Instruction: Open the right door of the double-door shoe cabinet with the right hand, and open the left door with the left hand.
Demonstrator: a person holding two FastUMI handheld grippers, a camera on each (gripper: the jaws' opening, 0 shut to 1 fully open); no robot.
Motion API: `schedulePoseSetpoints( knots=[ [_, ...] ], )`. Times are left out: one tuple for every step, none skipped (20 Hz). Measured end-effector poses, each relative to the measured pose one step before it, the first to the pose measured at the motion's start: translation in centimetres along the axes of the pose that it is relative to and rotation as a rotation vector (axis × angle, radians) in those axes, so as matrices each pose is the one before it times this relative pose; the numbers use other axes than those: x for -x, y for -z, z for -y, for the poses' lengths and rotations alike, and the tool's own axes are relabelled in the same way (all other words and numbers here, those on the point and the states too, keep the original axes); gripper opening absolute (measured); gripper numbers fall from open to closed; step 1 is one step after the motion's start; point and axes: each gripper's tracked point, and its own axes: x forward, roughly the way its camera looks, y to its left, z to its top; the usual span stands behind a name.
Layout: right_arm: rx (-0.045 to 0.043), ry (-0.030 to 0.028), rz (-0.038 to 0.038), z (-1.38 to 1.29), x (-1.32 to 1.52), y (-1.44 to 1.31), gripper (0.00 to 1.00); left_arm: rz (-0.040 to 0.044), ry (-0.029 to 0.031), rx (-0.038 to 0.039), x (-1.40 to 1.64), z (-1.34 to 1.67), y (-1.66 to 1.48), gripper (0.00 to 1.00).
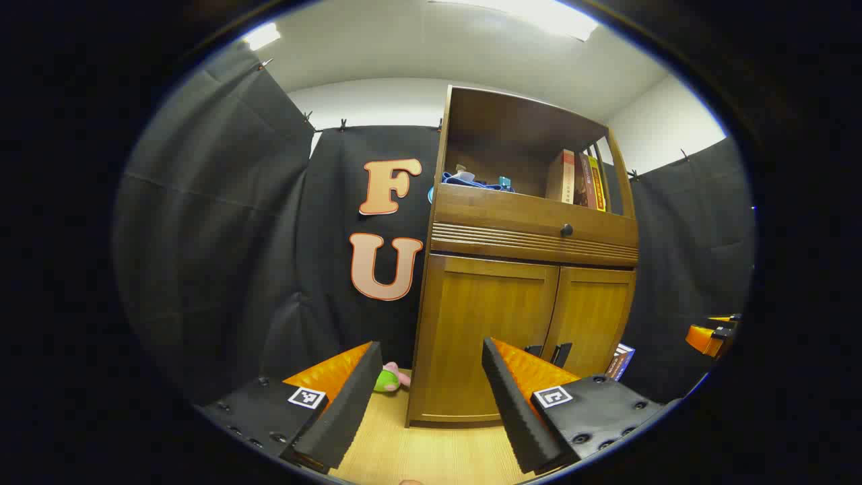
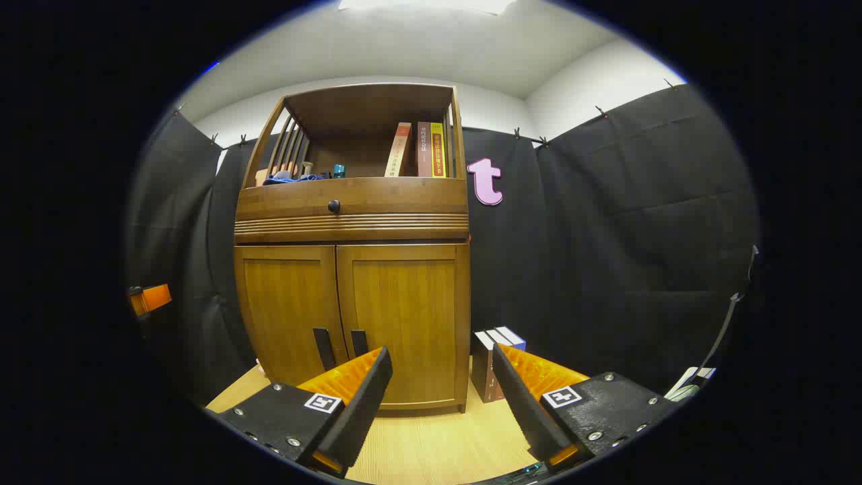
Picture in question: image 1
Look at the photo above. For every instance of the blue cloth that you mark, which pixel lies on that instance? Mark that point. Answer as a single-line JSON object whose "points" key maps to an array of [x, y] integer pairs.
{"points": [[471, 180]]}

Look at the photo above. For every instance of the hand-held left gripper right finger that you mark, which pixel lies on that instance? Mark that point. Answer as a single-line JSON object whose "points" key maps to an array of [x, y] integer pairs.
{"points": [[512, 411]]}

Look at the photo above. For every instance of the small ceiling light panel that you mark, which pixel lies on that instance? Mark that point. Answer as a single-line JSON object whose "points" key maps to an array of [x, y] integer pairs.
{"points": [[261, 35]]}

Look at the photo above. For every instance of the blue and brown box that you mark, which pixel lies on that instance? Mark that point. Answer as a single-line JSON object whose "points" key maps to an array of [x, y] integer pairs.
{"points": [[619, 362]]}

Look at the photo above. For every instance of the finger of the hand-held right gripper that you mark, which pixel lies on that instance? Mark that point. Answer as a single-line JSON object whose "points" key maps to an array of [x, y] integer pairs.
{"points": [[704, 339]]}

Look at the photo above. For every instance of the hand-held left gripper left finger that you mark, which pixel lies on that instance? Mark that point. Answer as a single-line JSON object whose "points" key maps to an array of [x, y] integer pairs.
{"points": [[350, 404]]}

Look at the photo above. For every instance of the small teal object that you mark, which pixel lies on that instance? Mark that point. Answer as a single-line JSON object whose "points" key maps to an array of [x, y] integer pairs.
{"points": [[505, 182]]}

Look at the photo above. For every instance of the wooden cabinet door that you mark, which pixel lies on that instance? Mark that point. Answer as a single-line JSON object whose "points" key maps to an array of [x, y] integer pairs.
{"points": [[471, 323], [592, 316]]}

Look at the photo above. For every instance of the green and pink plush toy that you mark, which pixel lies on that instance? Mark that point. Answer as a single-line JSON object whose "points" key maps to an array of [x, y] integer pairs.
{"points": [[388, 380]]}

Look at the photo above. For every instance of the wooden cabinet drawer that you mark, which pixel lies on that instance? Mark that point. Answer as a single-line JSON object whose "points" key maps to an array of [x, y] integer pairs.
{"points": [[498, 219]]}

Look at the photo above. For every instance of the black drawer knob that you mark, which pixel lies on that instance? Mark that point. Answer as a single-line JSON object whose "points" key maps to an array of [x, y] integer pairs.
{"points": [[566, 230]]}

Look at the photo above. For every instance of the black backdrop cloth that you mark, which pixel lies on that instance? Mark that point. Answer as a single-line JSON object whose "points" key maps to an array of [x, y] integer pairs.
{"points": [[215, 236]]}

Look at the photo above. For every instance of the dark brown book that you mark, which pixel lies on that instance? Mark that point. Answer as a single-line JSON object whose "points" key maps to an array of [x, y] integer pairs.
{"points": [[584, 180]]}

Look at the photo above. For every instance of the wooden double-door shoe cabinet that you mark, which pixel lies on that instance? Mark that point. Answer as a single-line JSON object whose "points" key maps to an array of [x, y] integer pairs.
{"points": [[485, 135]]}

